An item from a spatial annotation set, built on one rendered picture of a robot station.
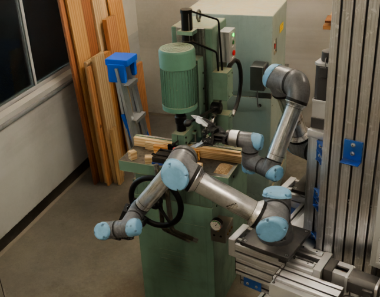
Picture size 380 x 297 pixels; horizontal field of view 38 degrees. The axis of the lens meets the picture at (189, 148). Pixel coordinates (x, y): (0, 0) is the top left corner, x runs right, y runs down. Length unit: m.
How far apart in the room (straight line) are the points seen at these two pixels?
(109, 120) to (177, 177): 2.24
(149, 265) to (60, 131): 1.55
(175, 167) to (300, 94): 0.65
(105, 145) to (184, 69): 1.84
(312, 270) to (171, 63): 1.11
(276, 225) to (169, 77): 0.92
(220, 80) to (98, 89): 1.52
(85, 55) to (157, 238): 1.71
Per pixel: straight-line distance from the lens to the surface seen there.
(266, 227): 2.14
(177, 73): 2.63
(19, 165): 3.94
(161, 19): 5.30
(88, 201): 4.30
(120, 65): 3.58
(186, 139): 2.81
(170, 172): 2.10
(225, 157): 2.79
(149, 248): 3.11
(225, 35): 2.86
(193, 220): 2.86
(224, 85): 2.84
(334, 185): 2.31
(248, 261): 2.48
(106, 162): 4.39
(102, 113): 4.23
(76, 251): 3.80
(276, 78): 2.46
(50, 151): 4.24
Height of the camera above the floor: 2.23
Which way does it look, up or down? 27 degrees down
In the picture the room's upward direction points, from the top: 3 degrees counter-clockwise
